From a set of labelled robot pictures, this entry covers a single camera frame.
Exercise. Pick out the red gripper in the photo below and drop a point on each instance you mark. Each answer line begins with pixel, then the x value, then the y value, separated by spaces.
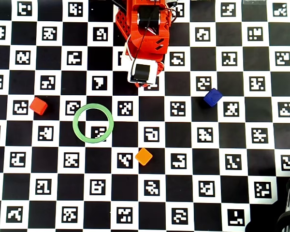
pixel 143 71

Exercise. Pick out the blue cube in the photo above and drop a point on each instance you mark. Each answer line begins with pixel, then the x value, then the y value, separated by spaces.
pixel 213 97

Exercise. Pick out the red cube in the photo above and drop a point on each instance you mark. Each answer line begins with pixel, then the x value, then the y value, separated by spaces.
pixel 38 106

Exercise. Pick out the red robot arm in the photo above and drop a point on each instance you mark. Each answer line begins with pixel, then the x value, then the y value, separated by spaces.
pixel 131 12

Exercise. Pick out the orange cube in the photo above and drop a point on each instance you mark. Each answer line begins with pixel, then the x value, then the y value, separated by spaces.
pixel 143 156

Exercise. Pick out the black white marker checkerboard mat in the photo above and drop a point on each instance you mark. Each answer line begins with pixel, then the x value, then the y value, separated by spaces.
pixel 125 135

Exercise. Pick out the clear tape strip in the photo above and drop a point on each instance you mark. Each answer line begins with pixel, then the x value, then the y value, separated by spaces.
pixel 253 2

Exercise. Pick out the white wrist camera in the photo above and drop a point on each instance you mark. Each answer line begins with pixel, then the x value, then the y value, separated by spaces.
pixel 142 72

